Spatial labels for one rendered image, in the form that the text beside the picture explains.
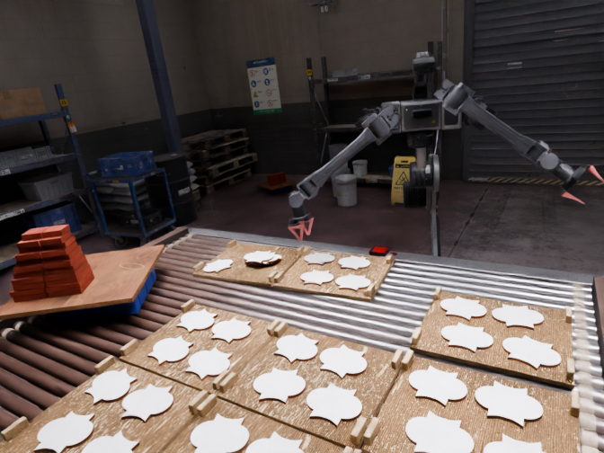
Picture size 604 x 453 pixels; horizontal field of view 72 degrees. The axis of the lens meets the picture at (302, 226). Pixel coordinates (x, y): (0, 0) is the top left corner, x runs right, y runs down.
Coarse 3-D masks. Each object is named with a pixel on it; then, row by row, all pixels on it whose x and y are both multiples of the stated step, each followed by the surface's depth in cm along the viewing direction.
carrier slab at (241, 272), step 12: (228, 252) 206; (240, 252) 204; (252, 252) 202; (276, 252) 199; (288, 252) 198; (240, 264) 190; (276, 264) 186; (288, 264) 185; (204, 276) 184; (216, 276) 181; (228, 276) 180; (240, 276) 179; (252, 276) 178; (264, 276) 176
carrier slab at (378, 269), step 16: (304, 256) 191; (336, 256) 187; (368, 256) 183; (288, 272) 177; (304, 272) 175; (336, 272) 172; (352, 272) 171; (368, 272) 169; (384, 272) 168; (288, 288) 166; (304, 288) 163; (320, 288) 162; (336, 288) 160; (368, 288) 158
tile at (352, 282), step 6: (342, 276) 167; (348, 276) 166; (354, 276) 166; (360, 276) 165; (336, 282) 162; (342, 282) 162; (348, 282) 161; (354, 282) 161; (360, 282) 160; (366, 282) 160; (342, 288) 159; (348, 288) 158; (354, 288) 157; (360, 288) 157; (366, 288) 158
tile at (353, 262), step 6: (342, 258) 182; (348, 258) 182; (354, 258) 181; (360, 258) 180; (366, 258) 180; (342, 264) 177; (348, 264) 176; (354, 264) 175; (360, 264) 175; (366, 264) 174; (354, 270) 173
